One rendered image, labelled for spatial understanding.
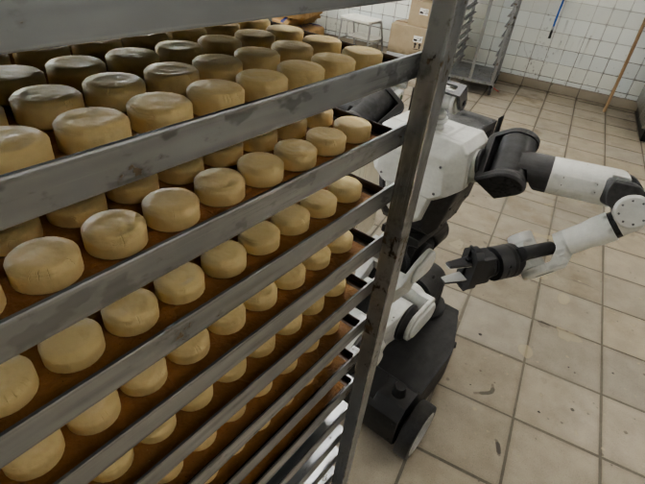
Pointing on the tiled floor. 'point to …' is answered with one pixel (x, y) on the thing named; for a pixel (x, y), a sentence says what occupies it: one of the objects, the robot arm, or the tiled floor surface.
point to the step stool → (361, 32)
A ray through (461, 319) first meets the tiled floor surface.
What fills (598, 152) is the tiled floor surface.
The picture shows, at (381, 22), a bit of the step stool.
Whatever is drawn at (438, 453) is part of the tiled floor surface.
